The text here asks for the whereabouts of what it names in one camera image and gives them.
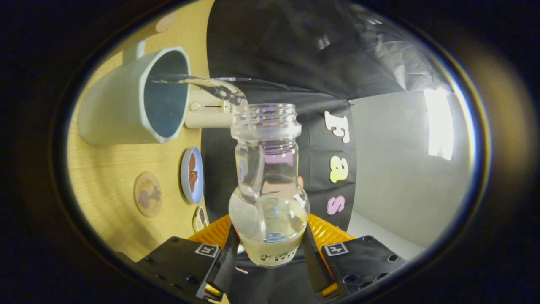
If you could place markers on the small brown-rimmed dish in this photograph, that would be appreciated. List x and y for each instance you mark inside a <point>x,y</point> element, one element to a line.
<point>201,218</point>

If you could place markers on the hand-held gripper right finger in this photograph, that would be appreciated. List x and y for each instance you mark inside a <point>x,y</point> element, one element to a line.
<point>363,259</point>

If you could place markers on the pale blue-grey cup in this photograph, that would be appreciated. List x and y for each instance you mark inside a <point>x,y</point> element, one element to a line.
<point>114,105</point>

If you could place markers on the wooden table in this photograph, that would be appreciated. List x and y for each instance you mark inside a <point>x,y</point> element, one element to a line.
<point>105,169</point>

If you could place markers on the black backdrop cloth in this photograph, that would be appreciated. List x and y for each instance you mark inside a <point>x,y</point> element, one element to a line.
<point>274,42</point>

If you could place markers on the round wooden printed coaster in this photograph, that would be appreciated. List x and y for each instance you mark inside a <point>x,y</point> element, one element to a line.
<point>147,195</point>

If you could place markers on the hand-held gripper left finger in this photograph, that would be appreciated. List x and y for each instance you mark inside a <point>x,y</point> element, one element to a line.
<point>181,261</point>

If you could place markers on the small blue dish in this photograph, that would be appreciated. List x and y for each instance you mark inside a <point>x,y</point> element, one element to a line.
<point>192,175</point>

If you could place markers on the clear glass juice bottle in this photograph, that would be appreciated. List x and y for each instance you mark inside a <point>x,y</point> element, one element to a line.
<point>268,181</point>

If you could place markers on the cream plastic device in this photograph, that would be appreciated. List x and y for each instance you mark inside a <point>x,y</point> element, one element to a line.
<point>206,114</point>

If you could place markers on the round wooden disc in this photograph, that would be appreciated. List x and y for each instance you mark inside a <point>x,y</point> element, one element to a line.
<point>166,22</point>

